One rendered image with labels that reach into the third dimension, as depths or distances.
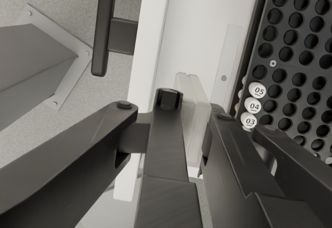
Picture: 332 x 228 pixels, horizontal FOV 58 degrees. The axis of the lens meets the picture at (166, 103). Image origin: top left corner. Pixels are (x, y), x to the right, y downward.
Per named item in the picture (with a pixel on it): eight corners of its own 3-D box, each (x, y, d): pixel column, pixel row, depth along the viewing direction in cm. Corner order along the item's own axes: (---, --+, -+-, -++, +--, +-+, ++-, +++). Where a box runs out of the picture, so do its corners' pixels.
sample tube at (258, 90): (248, 87, 30) (262, 101, 26) (237, 83, 30) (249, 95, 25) (254, 76, 30) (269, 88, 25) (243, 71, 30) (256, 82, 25)
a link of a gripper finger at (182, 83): (183, 162, 14) (168, 159, 14) (179, 114, 21) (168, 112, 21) (196, 103, 14) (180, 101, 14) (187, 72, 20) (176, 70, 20)
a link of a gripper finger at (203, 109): (196, 103, 14) (212, 106, 14) (187, 72, 20) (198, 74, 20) (183, 162, 14) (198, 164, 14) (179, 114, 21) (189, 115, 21)
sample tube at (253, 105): (246, 100, 30) (259, 115, 26) (234, 97, 30) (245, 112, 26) (249, 88, 30) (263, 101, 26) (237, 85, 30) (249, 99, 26)
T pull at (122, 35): (93, 73, 27) (89, 76, 25) (103, -16, 24) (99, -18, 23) (133, 80, 27) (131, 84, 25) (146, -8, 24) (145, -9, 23)
